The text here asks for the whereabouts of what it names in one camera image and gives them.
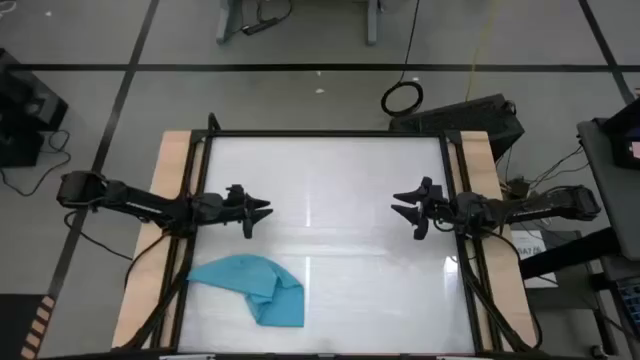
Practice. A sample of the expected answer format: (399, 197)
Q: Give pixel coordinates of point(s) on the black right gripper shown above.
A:
(460, 212)

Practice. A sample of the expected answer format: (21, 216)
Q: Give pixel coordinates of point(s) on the large black equipment box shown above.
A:
(30, 100)

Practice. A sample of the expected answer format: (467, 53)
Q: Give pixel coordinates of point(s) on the white paper label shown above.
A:
(532, 250)

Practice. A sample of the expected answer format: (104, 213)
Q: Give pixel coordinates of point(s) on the black power strip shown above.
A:
(260, 26)

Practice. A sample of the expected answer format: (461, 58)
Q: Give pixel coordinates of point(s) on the black mat with orange stripes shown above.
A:
(15, 325)

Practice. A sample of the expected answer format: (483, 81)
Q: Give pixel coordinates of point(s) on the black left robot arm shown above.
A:
(140, 202)

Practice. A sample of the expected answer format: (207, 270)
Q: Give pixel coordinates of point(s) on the blue-lit keyboard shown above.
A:
(631, 300)

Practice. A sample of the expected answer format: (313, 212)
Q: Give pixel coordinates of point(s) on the small black equipment box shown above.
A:
(20, 147)

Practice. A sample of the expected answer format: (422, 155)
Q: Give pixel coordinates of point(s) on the grey desk leg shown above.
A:
(227, 20)
(372, 22)

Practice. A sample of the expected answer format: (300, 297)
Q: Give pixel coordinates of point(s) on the black stand leg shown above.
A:
(570, 255)

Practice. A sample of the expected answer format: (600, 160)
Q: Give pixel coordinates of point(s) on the black aluminium table frame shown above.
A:
(325, 133)

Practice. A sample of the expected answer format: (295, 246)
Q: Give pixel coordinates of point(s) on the black computer tower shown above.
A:
(460, 120)

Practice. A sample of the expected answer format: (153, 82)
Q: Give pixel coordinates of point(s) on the black device with pink screen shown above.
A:
(625, 130)

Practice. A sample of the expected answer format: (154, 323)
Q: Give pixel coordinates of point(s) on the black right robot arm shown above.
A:
(540, 210)

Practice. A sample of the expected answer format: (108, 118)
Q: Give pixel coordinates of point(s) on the blue microfibre towel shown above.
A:
(260, 290)

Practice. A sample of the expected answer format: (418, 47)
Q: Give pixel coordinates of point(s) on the grey side table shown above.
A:
(615, 200)

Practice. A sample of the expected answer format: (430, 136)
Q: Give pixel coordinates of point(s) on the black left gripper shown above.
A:
(220, 210)

